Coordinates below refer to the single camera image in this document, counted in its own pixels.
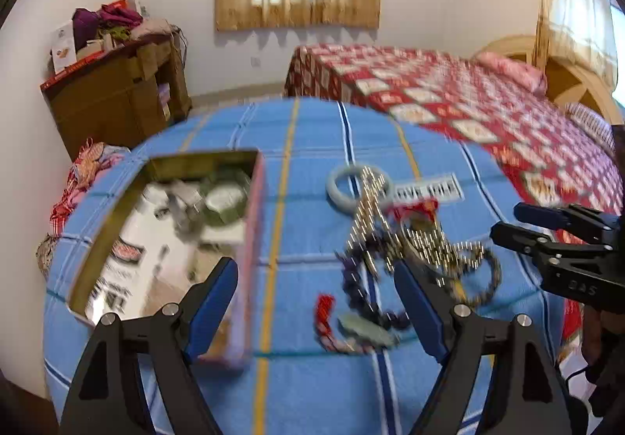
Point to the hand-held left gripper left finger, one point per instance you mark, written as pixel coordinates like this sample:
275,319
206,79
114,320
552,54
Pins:
215,303

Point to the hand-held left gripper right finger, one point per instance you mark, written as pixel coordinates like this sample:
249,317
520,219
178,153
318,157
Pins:
425,318

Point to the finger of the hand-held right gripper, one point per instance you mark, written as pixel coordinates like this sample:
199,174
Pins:
517,236
539,214

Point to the pink tin box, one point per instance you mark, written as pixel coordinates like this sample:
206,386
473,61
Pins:
256,220

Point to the pale jade bangle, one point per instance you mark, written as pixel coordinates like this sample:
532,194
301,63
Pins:
334,191

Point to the person's right hand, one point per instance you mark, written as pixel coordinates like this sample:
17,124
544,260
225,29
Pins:
598,337

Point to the patterned pink white pillow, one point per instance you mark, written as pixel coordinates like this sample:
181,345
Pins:
591,125

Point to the blue plaid blanket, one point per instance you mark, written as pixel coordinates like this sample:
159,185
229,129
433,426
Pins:
302,391

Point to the wooden headboard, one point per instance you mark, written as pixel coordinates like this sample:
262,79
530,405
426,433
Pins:
566,74

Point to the red patterned bedspread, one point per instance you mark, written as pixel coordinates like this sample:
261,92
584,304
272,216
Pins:
439,74

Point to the pink floral cloth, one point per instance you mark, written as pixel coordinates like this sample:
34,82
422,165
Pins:
73,191

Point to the beige floral side curtain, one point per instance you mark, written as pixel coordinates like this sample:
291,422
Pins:
566,0

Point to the wooden desk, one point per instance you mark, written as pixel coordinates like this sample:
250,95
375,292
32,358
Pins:
112,103

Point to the flat red box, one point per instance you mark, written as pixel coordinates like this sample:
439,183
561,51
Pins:
68,74

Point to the pale pink cloth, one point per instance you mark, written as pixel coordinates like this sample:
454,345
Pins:
154,29

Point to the white printed box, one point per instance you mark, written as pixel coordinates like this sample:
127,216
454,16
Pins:
63,47

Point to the maroon clothes pile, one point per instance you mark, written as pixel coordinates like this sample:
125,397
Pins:
119,15

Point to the purple cloth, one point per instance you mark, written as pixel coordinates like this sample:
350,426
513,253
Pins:
84,25

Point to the wall socket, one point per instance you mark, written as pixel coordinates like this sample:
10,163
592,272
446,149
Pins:
255,61

